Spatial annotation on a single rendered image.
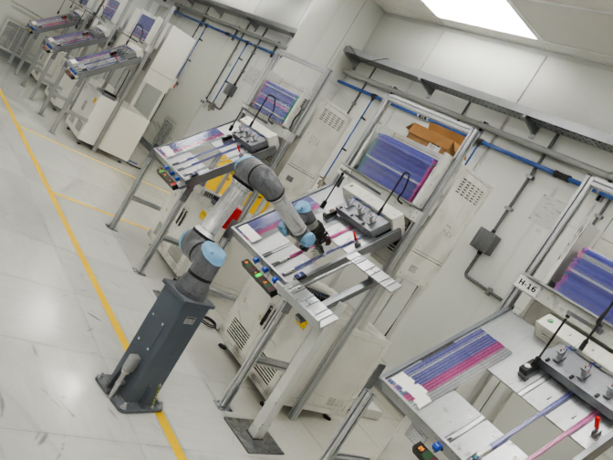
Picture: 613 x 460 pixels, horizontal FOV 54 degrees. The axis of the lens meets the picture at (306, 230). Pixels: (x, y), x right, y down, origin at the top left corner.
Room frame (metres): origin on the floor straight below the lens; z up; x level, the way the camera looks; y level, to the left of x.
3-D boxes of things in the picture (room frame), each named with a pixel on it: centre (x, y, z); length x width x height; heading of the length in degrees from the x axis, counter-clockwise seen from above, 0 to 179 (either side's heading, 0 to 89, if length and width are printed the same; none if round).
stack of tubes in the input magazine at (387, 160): (3.47, -0.27, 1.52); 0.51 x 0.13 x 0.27; 41
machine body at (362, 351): (3.60, -0.33, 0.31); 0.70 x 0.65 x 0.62; 41
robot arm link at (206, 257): (2.53, 0.29, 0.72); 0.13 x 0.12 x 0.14; 45
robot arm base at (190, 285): (2.52, 0.29, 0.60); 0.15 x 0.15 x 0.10
